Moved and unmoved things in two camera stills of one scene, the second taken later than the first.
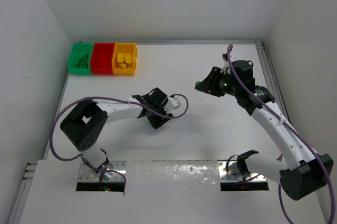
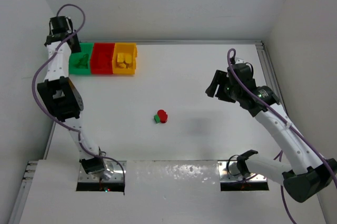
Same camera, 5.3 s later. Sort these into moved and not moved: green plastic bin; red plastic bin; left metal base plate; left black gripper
Moved: left black gripper
Not moved: left metal base plate; red plastic bin; green plastic bin
